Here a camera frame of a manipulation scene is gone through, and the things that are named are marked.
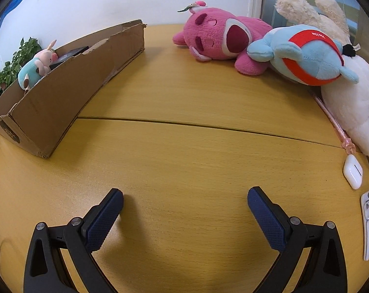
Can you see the green potted plant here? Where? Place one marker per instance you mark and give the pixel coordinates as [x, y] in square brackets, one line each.
[22, 50]

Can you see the pink transparent pen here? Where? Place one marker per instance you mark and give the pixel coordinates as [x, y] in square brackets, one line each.
[340, 131]

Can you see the pink bear plush toy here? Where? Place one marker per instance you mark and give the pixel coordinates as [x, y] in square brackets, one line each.
[215, 33]

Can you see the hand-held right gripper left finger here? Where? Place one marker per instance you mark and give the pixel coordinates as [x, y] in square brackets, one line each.
[105, 219]

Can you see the black flat case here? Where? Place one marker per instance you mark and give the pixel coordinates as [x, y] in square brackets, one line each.
[69, 54]

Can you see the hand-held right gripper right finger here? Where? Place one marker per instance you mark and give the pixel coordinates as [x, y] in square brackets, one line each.
[263, 216]

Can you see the white earbuds case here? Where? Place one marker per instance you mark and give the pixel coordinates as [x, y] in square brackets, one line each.
[352, 172]

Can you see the teal and pink pig plush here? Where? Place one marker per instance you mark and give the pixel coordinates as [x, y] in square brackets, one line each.
[32, 70]

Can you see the white plush toy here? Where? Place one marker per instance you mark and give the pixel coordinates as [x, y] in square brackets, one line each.
[352, 97]

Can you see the wooden desktop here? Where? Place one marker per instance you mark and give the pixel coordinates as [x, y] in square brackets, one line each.
[184, 158]

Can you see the cream fluffy plush toy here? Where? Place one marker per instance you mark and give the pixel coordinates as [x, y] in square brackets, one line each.
[297, 6]

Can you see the blue plush toy red band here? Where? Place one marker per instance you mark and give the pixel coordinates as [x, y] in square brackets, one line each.
[309, 55]

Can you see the brown cardboard box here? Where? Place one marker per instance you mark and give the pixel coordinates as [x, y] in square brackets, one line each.
[65, 91]

